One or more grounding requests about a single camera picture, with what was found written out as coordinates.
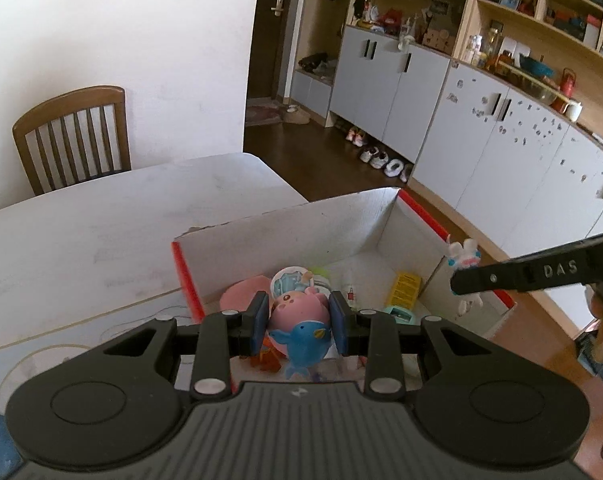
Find pink and blue pig toy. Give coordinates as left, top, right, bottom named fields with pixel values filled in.
left=268, top=267, right=332, bottom=381

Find orange bottle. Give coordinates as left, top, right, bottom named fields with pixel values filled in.
left=484, top=21, right=503, bottom=69

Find white box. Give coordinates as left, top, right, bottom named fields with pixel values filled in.
left=584, top=14, right=603, bottom=51

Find clear jar with green lid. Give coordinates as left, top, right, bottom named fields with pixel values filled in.
left=309, top=266, right=332, bottom=293

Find white fuzzy slippers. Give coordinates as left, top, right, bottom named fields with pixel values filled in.
left=384, top=157, right=415, bottom=184

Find wooden chair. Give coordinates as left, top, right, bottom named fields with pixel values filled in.
left=12, top=85, right=132, bottom=197

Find yellow carton box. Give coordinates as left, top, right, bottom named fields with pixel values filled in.
left=391, top=272, right=423, bottom=311

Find glass bowl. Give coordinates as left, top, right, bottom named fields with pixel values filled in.
left=519, top=77, right=560, bottom=106

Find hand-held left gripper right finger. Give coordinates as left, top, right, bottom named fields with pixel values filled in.
left=329, top=290, right=497, bottom=401

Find pink plastic bowl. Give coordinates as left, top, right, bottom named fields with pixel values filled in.
left=219, top=275, right=272, bottom=312

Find small orange toy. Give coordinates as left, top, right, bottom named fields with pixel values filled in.
left=252, top=347, right=283, bottom=374

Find dark wooden door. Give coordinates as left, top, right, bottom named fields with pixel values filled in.
left=246, top=0, right=303, bottom=111

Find wooden house toy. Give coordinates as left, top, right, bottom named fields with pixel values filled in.
left=424, top=27, right=455, bottom=54

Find beige slippers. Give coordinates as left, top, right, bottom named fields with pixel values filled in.
left=282, top=104, right=310, bottom=125

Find red kettle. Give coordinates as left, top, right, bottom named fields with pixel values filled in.
left=559, top=67, right=580, bottom=99

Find light blue printed table mat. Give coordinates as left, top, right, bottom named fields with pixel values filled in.
left=0, top=287, right=205, bottom=480

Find red cardboard box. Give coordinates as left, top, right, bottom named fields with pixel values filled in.
left=172, top=187, right=517, bottom=361

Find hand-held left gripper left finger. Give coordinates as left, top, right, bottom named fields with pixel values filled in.
left=99, top=291, right=271, bottom=401

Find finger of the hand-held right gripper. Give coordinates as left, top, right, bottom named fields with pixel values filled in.
left=450, top=254, right=533, bottom=298

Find white sneakers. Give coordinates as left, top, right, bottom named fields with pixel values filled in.
left=359, top=146, right=390, bottom=169

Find white bunny toy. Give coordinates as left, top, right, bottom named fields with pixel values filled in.
left=444, top=237, right=485, bottom=316

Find pink floor rug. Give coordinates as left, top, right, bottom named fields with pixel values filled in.
left=245, top=105, right=283, bottom=129

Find dark shoes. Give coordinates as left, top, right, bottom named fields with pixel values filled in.
left=298, top=52, right=330, bottom=74

